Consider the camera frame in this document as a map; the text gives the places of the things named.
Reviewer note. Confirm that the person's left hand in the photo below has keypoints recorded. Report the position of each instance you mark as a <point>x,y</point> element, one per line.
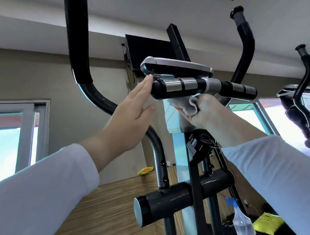
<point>126,123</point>

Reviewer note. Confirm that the black wall television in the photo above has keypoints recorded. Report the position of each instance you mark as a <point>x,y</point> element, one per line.
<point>147,51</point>

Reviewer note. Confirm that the silver black elliptical console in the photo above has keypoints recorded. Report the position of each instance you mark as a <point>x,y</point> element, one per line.
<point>177,65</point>

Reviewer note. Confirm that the grey framed window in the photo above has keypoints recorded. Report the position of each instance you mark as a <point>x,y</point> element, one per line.
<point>274,121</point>
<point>10,136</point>

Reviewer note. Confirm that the white cleaning cloth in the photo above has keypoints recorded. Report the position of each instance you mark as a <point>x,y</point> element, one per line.
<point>184,104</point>

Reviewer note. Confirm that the yellow packet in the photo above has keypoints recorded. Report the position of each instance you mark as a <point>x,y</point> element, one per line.
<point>146,170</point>

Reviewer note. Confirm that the person's right fingers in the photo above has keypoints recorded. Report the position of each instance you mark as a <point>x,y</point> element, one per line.
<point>200,103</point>

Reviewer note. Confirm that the person's right forearm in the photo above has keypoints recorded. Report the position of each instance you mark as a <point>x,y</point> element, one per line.
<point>275,176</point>

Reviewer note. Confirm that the person's left thumb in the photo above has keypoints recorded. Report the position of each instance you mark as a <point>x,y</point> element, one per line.
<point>148,111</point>

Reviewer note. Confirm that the black elliptical machine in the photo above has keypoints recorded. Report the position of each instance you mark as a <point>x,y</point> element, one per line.
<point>302,105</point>

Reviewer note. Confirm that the clear spray bottle blue nozzle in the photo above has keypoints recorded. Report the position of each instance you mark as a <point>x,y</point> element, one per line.
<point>241,221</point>

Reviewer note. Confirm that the yellow cloth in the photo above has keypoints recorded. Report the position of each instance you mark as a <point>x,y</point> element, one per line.
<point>268,223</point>

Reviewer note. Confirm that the black tablet holder bracket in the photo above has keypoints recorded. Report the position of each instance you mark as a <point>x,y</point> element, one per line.
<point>178,41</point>

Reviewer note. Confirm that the black resistance knob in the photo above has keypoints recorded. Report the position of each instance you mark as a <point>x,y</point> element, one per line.
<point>203,140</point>

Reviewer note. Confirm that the black pivot axle tube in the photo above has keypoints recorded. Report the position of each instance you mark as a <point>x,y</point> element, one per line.
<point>171,199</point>

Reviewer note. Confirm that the person's right hand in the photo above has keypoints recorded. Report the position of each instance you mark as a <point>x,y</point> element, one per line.
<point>209,112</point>

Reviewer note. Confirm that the person's left forearm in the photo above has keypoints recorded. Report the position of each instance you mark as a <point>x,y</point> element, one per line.
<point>44,198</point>

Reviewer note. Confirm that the silver elliptical centre column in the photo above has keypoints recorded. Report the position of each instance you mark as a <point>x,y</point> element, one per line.
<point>180,151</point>

